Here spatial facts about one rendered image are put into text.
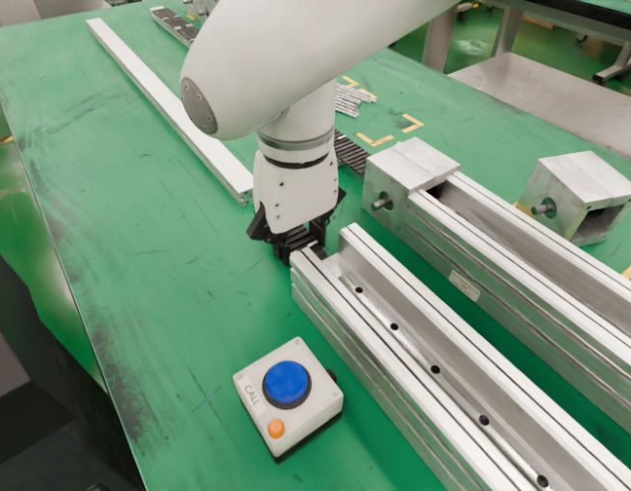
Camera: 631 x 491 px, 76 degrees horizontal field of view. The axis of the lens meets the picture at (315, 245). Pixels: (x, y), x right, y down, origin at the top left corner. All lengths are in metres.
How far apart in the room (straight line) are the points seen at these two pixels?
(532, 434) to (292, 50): 0.37
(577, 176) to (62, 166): 0.84
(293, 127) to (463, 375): 0.30
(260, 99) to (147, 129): 0.64
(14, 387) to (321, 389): 0.27
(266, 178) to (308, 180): 0.05
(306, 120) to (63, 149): 0.61
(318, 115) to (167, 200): 0.38
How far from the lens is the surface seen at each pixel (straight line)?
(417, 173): 0.58
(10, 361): 0.45
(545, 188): 0.67
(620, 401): 0.53
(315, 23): 0.28
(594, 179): 0.68
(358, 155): 0.72
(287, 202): 0.46
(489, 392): 0.44
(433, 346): 0.46
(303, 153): 0.42
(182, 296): 0.56
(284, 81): 0.28
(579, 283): 0.56
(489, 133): 0.91
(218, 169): 0.70
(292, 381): 0.40
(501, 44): 2.93
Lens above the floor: 1.21
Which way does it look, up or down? 47 degrees down
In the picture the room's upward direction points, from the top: straight up
